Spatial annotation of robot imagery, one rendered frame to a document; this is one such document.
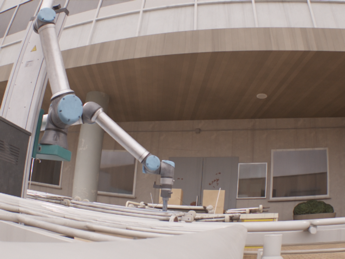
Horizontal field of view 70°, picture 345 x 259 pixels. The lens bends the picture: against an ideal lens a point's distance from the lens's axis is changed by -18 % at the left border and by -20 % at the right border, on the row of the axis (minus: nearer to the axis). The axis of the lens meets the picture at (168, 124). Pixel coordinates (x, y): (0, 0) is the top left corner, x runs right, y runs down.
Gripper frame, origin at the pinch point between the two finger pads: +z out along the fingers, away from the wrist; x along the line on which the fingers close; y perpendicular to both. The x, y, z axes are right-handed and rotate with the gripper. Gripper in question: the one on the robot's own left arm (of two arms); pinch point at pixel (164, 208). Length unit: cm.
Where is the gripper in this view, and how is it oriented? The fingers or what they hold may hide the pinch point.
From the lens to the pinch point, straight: 207.7
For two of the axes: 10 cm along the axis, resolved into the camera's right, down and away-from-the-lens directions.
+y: 9.8, 0.2, -2.0
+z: -0.7, 9.6, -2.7
